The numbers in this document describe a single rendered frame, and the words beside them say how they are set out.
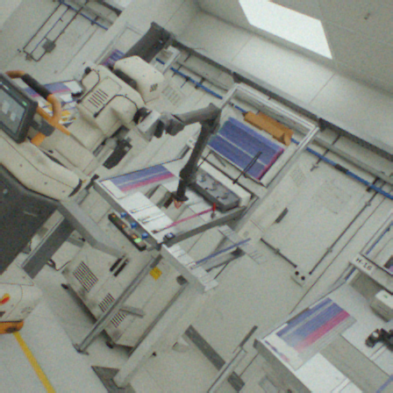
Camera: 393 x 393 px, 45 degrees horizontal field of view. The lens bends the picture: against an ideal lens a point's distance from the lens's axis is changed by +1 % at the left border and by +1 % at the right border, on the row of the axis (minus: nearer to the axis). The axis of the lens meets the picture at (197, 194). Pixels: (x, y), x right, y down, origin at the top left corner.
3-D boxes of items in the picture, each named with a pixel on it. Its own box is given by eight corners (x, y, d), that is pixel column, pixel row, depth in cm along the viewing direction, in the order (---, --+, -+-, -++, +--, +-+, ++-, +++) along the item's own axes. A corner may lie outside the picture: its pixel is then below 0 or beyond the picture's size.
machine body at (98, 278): (108, 351, 282) (174, 270, 283) (54, 279, 322) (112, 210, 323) (161, 360, 336) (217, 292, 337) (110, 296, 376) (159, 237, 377)
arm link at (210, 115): (214, 98, 249) (228, 108, 246) (205, 119, 257) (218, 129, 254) (159, 111, 216) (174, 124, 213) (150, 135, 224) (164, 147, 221)
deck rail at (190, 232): (157, 251, 261) (158, 243, 257) (154, 249, 262) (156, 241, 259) (245, 214, 304) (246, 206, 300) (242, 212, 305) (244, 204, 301)
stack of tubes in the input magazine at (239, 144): (257, 179, 298) (283, 146, 298) (205, 143, 327) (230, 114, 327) (263, 187, 308) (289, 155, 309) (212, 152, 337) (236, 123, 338)
